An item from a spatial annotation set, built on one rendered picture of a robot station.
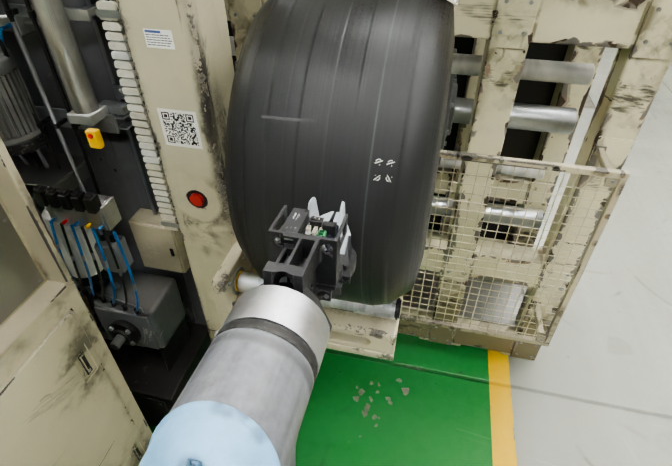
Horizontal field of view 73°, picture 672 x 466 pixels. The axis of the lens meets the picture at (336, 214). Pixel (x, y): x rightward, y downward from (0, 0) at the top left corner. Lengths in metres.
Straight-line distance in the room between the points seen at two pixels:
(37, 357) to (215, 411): 0.82
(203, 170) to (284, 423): 0.65
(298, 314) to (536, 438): 1.60
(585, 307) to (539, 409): 0.61
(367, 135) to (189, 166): 0.45
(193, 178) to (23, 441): 0.62
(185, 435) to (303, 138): 0.39
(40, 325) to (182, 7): 0.68
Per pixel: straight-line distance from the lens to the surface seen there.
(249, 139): 0.63
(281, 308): 0.38
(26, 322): 1.09
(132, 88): 0.92
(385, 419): 1.83
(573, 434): 1.98
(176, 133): 0.90
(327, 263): 0.46
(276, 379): 0.34
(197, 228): 1.03
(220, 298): 0.97
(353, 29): 0.65
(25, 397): 1.13
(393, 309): 0.92
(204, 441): 0.31
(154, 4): 0.82
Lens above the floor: 1.61
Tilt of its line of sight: 38 degrees down
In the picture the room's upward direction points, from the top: straight up
